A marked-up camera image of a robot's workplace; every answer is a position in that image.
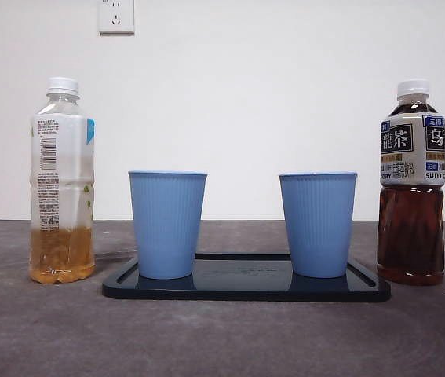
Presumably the ribbed blue cup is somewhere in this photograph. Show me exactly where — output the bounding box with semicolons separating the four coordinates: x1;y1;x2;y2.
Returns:
127;170;208;280
278;170;359;279

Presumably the white wall socket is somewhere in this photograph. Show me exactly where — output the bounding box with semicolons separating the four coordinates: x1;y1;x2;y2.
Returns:
97;0;135;35

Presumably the dark teal tray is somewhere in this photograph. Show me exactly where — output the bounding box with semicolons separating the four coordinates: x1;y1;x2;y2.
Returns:
101;253;392;302

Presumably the pale tea bottle white label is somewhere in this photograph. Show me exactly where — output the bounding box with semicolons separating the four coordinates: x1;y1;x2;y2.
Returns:
28;76;97;284

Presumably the dark oolong tea bottle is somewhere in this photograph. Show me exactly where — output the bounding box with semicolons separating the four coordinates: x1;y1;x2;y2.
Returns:
376;78;445;286

